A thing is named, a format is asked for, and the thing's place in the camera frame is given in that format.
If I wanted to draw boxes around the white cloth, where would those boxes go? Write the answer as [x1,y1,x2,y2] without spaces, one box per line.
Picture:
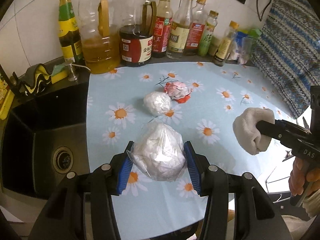
[233,107,275,155]

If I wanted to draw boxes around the clear bag of white tissue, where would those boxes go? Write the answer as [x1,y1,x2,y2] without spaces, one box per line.
[127,122,186,181]

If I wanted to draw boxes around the red wrapper trash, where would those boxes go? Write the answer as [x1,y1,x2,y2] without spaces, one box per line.
[164,81,192,103]

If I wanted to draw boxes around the black kitchen sink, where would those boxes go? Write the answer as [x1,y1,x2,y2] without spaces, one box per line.
[1,83,89,199]

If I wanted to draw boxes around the person's right hand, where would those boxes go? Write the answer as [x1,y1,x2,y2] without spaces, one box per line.
[289,157,320,196]

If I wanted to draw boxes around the cream knit right sleeve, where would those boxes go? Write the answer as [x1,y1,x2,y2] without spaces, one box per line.
[302,190,320,218]

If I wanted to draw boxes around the blue patterned knit fabric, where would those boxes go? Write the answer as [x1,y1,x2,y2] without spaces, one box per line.
[251,0,319,119]

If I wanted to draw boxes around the blue white salt bag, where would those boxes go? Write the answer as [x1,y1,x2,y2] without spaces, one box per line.
[227,29,262,65]

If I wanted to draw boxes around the daisy print blue tablecloth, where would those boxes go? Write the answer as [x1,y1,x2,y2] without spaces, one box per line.
[87,62,292,239]

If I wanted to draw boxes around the small sesame oil bottle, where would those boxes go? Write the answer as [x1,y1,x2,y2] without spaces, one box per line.
[213,21,239,67]

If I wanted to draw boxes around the glass jar brown contents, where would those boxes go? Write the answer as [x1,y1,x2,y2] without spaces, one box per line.
[208,36,221,56]

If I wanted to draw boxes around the green label pepper oil bottle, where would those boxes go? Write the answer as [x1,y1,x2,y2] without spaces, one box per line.
[197,10,219,57]

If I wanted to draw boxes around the yellow box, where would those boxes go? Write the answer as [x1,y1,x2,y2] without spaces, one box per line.
[0,67,15,120]

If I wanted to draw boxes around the steel soap dispenser pump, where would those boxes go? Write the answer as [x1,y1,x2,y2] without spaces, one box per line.
[63,60,91,82]

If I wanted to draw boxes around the yellow black cloth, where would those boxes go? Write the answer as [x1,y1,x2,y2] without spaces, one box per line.
[12,63,53,96]

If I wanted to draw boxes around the yellow green sponge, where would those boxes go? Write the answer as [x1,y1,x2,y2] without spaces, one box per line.
[51,64,68,84]

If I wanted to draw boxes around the clear bottle red label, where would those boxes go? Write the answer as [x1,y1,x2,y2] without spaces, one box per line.
[184,0,208,56]

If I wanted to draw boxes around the clear bottle cream label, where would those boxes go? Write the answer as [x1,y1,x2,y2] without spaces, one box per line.
[167,0,193,59]

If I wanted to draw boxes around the red label vinegar bottle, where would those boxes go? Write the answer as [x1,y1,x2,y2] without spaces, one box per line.
[152,0,173,58]

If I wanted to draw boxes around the green yellow label bottle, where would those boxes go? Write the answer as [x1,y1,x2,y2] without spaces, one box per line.
[58,0,84,64]

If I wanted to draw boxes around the soy sauce jug red label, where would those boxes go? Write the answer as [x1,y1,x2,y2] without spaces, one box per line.
[119,0,157,67]

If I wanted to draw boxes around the large cooking oil jug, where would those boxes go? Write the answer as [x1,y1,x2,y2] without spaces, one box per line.
[78,0,120,74]

